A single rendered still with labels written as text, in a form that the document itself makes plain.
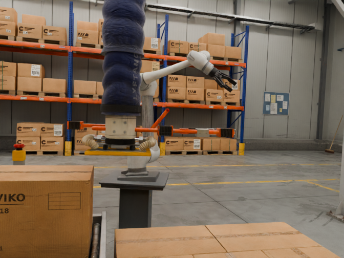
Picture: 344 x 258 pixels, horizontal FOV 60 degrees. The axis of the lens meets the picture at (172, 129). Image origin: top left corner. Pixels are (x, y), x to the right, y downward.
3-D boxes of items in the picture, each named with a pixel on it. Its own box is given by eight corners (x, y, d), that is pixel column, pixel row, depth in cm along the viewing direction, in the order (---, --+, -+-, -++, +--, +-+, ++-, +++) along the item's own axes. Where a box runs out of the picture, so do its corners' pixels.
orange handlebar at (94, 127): (70, 131, 163) (70, 124, 163) (81, 128, 193) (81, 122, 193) (236, 136, 173) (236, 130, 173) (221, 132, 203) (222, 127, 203)
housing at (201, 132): (196, 136, 170) (197, 129, 170) (194, 135, 177) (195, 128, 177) (209, 137, 171) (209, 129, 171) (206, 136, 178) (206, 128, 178)
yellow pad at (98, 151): (84, 154, 153) (84, 145, 153) (87, 152, 163) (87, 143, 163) (151, 156, 157) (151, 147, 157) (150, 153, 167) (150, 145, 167)
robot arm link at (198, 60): (207, 61, 220) (211, 58, 231) (190, 48, 221) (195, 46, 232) (199, 73, 225) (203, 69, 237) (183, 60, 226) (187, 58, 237)
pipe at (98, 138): (85, 147, 155) (85, 136, 155) (92, 142, 180) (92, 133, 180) (151, 149, 159) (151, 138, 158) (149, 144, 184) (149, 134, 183)
